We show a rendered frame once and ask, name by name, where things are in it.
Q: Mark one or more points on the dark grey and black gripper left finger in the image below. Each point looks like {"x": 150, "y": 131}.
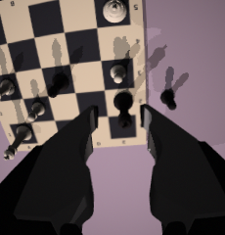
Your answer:
{"x": 52, "y": 184}

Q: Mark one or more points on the black and cream chessboard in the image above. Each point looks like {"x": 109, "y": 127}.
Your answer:
{"x": 40, "y": 39}

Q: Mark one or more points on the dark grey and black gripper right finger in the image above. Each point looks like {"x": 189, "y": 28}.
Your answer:
{"x": 188, "y": 179}

